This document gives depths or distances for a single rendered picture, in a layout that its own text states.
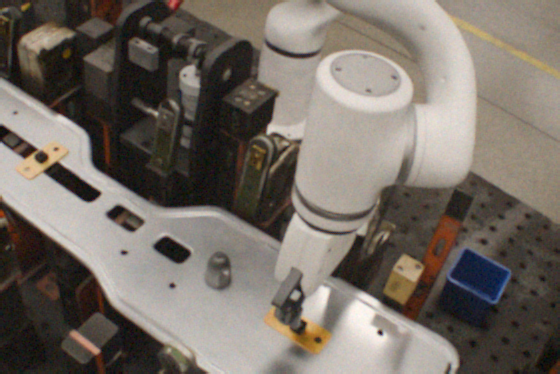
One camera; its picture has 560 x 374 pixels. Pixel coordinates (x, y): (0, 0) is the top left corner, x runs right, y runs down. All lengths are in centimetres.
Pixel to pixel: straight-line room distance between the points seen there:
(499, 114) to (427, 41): 250
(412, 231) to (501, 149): 153
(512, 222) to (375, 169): 98
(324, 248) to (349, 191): 8
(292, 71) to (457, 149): 75
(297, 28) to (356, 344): 63
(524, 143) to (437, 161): 242
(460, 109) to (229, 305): 41
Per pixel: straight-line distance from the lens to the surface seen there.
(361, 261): 91
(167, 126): 98
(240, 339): 83
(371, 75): 56
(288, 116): 137
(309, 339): 84
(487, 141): 291
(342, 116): 54
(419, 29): 62
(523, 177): 282
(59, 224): 95
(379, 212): 84
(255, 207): 96
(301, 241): 65
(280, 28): 126
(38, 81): 117
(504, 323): 134
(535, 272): 146
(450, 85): 60
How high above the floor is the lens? 171
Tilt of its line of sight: 44 degrees down
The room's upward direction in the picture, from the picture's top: 10 degrees clockwise
